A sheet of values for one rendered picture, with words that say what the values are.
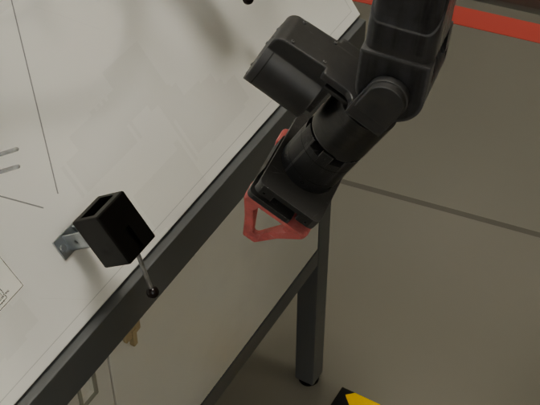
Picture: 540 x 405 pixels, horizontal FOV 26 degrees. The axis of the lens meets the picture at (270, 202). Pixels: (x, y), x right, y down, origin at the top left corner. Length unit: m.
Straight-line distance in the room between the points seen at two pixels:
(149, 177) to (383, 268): 1.20
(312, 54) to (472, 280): 1.58
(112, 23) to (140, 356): 0.43
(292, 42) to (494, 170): 1.81
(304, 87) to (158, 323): 0.62
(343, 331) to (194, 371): 0.73
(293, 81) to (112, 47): 0.43
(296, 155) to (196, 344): 0.68
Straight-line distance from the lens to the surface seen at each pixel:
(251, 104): 1.49
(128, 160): 1.34
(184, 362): 1.65
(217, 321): 1.69
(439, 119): 2.86
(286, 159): 1.04
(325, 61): 0.96
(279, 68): 0.97
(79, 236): 1.25
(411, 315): 2.42
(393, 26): 0.90
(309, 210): 1.04
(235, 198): 1.47
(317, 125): 1.00
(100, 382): 1.45
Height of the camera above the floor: 1.85
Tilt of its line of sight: 45 degrees down
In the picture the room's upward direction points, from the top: straight up
